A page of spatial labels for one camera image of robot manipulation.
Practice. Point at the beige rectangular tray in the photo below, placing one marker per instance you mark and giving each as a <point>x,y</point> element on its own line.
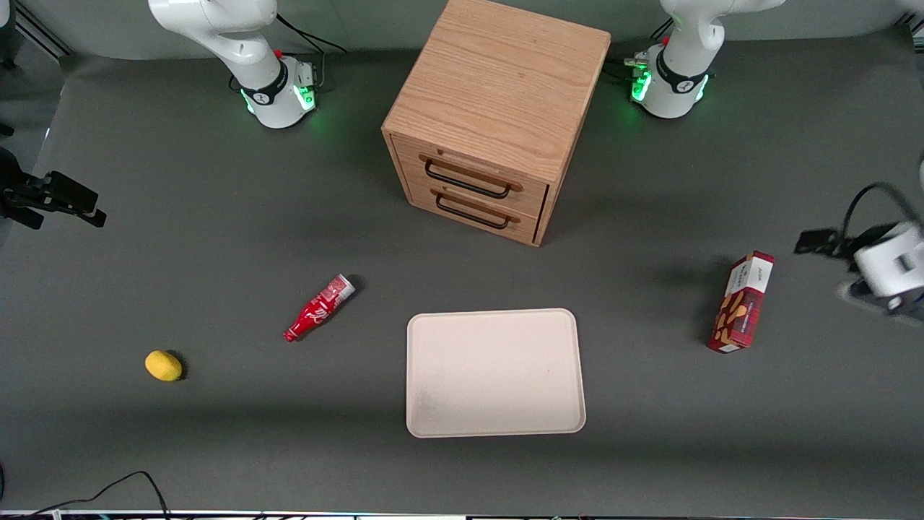
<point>494,372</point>

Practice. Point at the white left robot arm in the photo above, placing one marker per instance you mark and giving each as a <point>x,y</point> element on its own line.
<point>678,65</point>

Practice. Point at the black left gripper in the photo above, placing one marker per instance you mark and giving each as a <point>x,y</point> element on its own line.
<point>846,242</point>

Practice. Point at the red cookie box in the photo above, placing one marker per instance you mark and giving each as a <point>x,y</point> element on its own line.
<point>743,307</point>

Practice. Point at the black metal frame strut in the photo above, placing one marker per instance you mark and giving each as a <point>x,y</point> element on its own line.
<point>40,29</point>

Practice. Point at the yellow lemon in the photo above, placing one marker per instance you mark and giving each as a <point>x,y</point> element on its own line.
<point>163,365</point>

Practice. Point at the light oak drawer cabinet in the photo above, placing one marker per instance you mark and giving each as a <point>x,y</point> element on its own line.
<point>498,79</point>

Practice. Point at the red cola bottle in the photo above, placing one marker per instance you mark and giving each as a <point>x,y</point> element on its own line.
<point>316,310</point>

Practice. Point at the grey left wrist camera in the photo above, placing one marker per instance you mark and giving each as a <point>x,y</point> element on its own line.
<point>888,303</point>

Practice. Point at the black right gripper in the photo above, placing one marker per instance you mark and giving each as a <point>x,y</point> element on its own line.
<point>16,193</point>

